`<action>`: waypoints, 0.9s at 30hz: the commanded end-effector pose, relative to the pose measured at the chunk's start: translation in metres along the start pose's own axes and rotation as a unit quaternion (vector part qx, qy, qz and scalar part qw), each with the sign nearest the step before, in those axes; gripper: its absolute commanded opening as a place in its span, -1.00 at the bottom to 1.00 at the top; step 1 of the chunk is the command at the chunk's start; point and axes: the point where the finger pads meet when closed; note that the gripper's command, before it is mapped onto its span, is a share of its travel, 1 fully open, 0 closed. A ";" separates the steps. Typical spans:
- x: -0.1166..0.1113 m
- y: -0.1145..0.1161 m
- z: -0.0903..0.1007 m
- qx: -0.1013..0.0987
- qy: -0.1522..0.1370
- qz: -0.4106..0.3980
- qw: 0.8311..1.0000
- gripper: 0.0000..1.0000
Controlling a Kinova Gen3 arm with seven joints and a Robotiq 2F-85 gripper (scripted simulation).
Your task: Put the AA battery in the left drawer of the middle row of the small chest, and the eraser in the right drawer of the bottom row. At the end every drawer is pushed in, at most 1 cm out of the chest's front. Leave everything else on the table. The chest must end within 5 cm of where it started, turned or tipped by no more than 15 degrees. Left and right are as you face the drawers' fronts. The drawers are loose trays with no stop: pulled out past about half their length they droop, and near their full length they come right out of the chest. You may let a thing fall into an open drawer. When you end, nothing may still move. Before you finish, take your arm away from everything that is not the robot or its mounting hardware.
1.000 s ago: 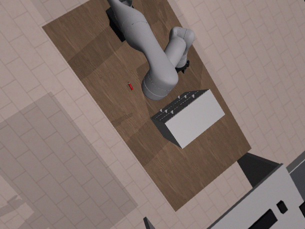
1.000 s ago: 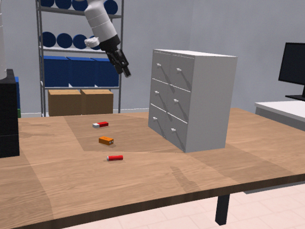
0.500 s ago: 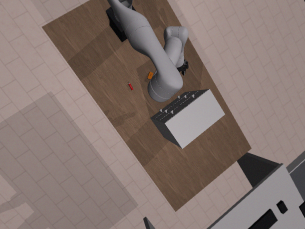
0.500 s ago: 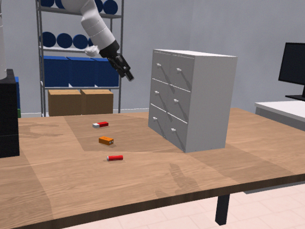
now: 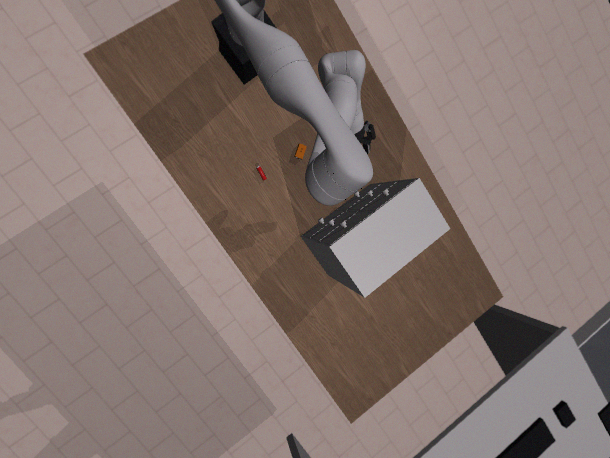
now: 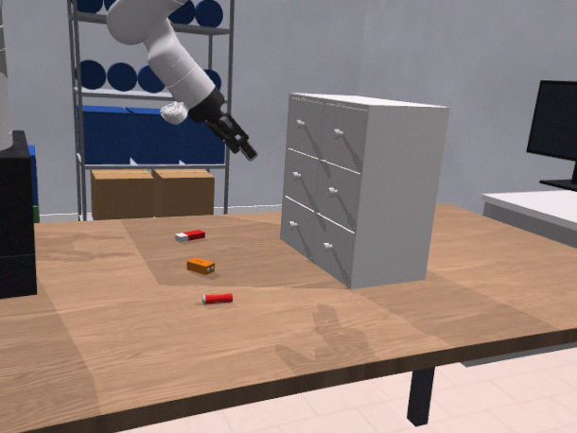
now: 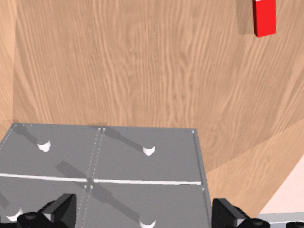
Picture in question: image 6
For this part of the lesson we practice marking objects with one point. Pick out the red aa battery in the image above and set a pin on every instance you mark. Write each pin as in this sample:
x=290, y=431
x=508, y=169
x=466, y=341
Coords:
x=220, y=298

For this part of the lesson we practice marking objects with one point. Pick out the grey chest of drawers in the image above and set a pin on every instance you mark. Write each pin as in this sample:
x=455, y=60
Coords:
x=399, y=177

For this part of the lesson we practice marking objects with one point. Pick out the red and white eraser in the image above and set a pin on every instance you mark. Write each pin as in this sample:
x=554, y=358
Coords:
x=190, y=236

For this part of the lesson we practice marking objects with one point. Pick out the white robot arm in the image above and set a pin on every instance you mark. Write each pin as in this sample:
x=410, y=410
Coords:
x=132, y=22

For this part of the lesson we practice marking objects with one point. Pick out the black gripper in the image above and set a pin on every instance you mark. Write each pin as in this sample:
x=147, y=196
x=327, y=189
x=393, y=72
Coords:
x=223, y=125

